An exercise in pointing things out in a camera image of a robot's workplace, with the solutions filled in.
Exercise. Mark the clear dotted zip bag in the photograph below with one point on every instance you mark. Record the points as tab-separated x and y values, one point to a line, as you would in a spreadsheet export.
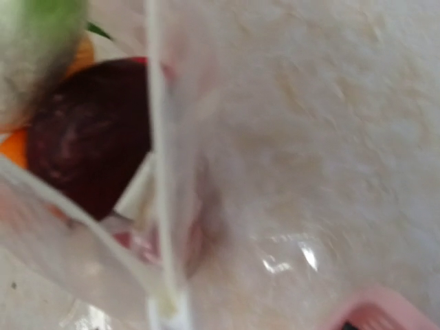
192	265

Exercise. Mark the dark purple fruit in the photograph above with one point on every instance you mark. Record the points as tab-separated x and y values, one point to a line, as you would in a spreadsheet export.
90	134

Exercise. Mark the orange fruit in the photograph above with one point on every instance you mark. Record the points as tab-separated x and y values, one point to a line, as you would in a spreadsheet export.
13	147

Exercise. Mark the pink perforated plastic basket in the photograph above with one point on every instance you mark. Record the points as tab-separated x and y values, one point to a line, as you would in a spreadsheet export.
378	308

